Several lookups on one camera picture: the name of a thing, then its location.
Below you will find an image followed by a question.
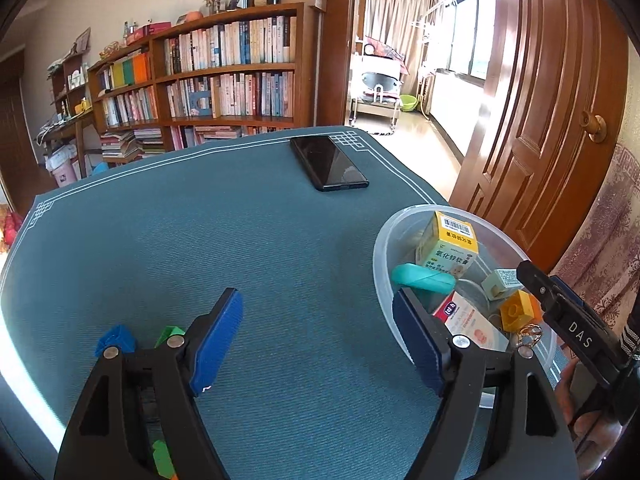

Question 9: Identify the gold ring keychain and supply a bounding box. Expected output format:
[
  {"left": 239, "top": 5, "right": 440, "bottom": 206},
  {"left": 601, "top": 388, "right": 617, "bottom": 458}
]
[{"left": 515, "top": 323, "right": 542, "bottom": 349}]

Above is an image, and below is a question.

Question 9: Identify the yellow orange toy block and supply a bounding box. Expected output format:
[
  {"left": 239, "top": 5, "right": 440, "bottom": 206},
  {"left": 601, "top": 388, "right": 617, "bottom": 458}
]
[{"left": 499, "top": 290, "right": 542, "bottom": 334}]

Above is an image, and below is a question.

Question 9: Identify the blue toy block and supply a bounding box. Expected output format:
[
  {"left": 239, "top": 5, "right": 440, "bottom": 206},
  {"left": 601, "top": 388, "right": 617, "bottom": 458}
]
[{"left": 94, "top": 325, "right": 137, "bottom": 358}]

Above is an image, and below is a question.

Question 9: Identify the green pink toy block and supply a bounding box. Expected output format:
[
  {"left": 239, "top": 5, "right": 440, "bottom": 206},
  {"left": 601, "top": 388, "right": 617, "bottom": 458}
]
[{"left": 154, "top": 325, "right": 186, "bottom": 348}]

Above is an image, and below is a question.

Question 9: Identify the teal white medicine box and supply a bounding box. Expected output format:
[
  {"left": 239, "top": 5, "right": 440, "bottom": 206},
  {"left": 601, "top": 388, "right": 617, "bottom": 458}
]
[{"left": 480, "top": 269, "right": 523, "bottom": 301}]

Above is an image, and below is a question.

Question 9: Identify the white red medicine box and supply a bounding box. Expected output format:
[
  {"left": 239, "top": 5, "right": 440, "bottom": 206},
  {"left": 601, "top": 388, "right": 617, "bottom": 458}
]
[{"left": 433, "top": 292, "right": 509, "bottom": 351}]

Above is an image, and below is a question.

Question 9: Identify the yellow medicine box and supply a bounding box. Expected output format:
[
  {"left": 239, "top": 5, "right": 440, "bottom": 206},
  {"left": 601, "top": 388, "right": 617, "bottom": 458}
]
[{"left": 414, "top": 211, "right": 478, "bottom": 278}]

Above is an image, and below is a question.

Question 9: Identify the teal oval case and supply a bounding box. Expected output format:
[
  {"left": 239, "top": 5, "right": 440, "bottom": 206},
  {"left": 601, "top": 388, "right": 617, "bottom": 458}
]
[{"left": 390, "top": 263, "right": 457, "bottom": 295}]

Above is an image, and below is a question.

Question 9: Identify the green orange toy block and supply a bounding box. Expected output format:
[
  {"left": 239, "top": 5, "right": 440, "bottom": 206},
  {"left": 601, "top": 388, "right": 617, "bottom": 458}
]
[{"left": 152, "top": 440, "right": 177, "bottom": 480}]

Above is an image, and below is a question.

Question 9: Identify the person's right hand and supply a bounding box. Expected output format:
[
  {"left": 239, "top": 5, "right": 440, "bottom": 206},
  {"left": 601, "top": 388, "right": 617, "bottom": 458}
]
[{"left": 555, "top": 359, "right": 623, "bottom": 469}]

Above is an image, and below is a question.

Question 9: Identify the patterned pink curtain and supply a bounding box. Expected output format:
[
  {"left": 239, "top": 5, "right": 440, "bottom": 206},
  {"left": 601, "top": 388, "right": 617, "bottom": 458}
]
[{"left": 553, "top": 144, "right": 639, "bottom": 335}]

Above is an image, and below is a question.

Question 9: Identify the clear plastic bowl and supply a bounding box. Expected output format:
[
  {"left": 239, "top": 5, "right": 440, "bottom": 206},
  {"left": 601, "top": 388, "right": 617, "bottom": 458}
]
[{"left": 372, "top": 204, "right": 559, "bottom": 391}]

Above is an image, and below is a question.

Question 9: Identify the teal table mat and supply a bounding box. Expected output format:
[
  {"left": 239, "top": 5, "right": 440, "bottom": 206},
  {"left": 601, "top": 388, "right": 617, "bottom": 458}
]
[{"left": 1, "top": 128, "right": 442, "bottom": 479}]

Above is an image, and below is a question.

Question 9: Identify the brown wooden door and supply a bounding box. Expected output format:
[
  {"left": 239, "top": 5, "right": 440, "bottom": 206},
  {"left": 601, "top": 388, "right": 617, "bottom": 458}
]
[{"left": 450, "top": 0, "right": 628, "bottom": 271}]

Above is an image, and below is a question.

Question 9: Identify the green plastic basin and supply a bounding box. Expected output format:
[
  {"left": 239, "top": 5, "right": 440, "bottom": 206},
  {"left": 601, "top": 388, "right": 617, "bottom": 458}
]
[{"left": 399, "top": 94, "right": 419, "bottom": 113}]

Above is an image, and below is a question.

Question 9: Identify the black smartphone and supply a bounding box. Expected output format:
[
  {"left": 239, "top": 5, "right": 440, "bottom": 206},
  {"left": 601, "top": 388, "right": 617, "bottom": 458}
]
[{"left": 290, "top": 136, "right": 369, "bottom": 192}]

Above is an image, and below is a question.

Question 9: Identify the small wooden shelf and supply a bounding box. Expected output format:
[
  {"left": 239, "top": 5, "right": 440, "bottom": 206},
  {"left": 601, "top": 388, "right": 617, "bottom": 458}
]
[{"left": 48, "top": 53, "right": 92, "bottom": 119}]

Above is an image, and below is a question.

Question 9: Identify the white rolling cart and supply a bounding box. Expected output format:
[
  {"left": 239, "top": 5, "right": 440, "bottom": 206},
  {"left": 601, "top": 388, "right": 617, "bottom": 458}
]
[{"left": 348, "top": 41, "right": 406, "bottom": 133}]

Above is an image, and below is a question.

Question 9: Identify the large wooden bookshelf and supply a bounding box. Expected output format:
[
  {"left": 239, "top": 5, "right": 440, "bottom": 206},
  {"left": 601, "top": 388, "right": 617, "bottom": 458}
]
[{"left": 89, "top": 3, "right": 321, "bottom": 160}]

